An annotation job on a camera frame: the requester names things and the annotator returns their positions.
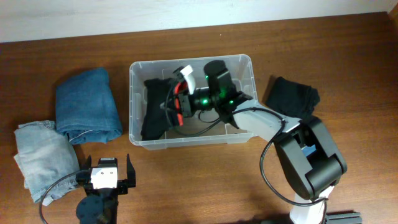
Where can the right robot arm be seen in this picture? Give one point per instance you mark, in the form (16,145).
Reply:
(310,159)

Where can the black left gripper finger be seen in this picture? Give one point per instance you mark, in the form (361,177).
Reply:
(87,164)
(130,181)

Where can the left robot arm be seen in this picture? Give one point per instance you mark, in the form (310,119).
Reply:
(98,208)

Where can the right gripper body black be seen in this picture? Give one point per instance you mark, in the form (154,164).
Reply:
(201,98)

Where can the dark blue folded jeans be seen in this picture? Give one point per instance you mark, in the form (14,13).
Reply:
(85,108)

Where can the black garment with red band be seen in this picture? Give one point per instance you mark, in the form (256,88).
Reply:
(161,113)

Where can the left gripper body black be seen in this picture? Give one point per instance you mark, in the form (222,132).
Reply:
(123,186)

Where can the light blue folded jeans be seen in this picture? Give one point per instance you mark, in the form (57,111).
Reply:
(45,156)

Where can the clear plastic storage bin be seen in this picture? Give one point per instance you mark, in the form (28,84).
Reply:
(240,67)

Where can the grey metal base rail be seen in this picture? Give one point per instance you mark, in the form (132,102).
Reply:
(344,218)

